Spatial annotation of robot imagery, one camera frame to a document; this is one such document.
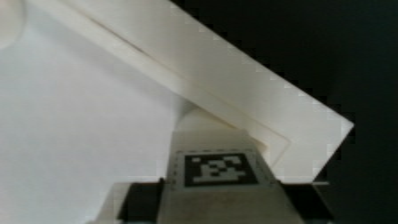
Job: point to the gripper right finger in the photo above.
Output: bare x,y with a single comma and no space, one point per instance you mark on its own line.
309,208

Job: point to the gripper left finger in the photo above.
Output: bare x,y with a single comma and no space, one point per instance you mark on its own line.
131,203

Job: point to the white table leg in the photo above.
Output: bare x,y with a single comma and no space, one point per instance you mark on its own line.
220,189

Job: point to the white square tabletop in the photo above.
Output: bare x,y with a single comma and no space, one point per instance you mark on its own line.
112,65

